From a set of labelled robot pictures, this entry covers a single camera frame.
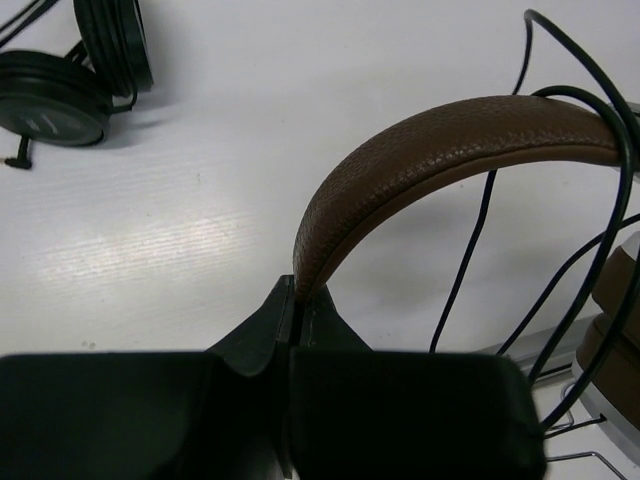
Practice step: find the black headphones near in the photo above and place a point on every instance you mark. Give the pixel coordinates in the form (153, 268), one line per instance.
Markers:
(69, 100)

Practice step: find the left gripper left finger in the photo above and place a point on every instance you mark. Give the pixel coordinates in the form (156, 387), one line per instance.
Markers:
(211, 414)

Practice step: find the brown silver headphones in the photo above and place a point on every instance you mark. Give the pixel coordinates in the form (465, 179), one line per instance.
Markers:
(434, 149)

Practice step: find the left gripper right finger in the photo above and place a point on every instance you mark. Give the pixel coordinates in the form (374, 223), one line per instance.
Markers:
(357, 413)

